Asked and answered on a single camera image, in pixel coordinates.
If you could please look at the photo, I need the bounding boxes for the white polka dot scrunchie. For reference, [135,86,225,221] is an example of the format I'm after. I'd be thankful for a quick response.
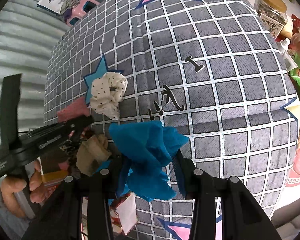
[90,72,128,120]

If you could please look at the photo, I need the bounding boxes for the grey checked star blanket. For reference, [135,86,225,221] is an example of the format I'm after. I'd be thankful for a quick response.
[43,0,300,240]

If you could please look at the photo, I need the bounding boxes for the blue cloth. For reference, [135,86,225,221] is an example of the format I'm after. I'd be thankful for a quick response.
[108,121,189,202]

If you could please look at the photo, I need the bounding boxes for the white floral tissue pack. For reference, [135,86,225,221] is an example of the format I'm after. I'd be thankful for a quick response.
[110,192,138,236]

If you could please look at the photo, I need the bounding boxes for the beige sock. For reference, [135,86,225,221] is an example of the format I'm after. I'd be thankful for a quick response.
[76,134,111,176]

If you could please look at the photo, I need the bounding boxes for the pink sponge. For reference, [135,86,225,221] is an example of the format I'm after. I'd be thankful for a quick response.
[57,97,90,122]

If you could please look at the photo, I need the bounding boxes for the person's left hand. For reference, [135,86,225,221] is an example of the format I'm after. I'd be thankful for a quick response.
[0,159,46,218]

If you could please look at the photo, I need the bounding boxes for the glass jar with gold lid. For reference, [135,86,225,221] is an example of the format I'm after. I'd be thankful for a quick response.
[254,0,288,38]

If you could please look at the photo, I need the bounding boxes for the pink plastic stool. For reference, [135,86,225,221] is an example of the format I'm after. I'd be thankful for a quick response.
[63,0,99,27]

